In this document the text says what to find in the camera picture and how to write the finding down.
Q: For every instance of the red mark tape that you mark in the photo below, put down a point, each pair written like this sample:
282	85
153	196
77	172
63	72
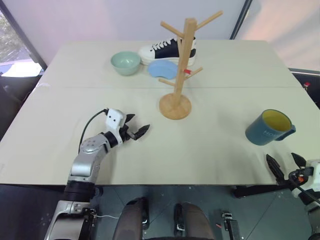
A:
187	71

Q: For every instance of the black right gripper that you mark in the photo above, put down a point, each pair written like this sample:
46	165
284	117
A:
295	178

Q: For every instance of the white and navy sneaker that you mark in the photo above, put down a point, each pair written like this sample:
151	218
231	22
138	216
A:
165	51

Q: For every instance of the dark rounded brown shape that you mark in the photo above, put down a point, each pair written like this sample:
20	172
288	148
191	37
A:
131	221
197	221

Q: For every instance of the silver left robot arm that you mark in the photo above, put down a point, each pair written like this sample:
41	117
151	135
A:
83	165

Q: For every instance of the dark window frame post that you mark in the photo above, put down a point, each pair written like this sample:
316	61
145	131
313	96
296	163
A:
241	18
22	32

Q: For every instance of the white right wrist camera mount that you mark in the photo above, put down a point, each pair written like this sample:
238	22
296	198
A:
314	183

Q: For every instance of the light blue plate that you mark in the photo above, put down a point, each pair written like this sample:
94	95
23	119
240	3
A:
161	70

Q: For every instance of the black table support bar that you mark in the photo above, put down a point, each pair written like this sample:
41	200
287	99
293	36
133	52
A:
260	190

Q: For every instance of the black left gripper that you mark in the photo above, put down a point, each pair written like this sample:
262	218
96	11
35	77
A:
126	133

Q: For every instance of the black metal floor bracket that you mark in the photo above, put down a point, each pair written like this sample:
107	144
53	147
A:
231	226

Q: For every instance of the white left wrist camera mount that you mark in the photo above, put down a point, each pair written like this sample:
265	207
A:
113	120

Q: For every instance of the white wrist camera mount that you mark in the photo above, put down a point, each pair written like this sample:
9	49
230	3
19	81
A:
113	120
314	183

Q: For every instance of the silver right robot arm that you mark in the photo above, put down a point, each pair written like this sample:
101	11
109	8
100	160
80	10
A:
313	220

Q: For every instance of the pale green bowl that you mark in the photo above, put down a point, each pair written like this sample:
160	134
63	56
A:
125	63

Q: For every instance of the wooden mug tree stand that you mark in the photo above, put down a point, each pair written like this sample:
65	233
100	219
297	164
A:
176	106

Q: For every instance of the blue mug with yellow inside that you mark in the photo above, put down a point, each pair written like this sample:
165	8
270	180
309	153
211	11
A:
260	132

